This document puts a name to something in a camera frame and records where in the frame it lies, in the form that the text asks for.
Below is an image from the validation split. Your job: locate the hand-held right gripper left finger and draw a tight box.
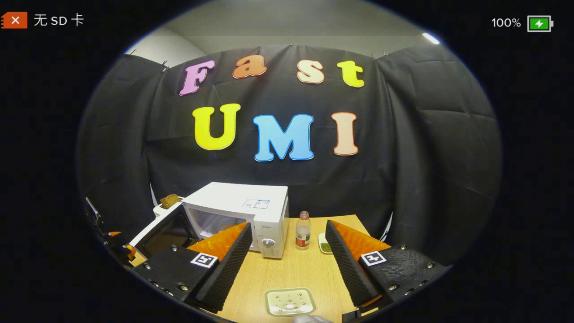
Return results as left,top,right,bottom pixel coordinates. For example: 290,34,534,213
132,222,254,314

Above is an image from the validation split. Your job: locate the black backdrop cloth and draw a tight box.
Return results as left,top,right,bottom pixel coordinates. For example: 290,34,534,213
76,43,503,266

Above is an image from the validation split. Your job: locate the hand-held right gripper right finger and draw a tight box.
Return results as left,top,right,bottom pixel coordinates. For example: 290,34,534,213
324,219,452,310

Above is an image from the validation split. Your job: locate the white microwave oven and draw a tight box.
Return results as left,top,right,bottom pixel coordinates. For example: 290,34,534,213
130,182,290,260

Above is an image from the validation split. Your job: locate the pale green square plate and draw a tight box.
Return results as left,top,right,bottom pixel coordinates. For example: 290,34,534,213
264,287,317,317

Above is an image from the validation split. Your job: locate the white toaster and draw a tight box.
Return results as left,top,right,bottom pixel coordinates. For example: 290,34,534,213
152,196,184,218

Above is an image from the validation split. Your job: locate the clear bottle with red label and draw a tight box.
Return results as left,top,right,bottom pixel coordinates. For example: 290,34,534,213
296,211,312,251

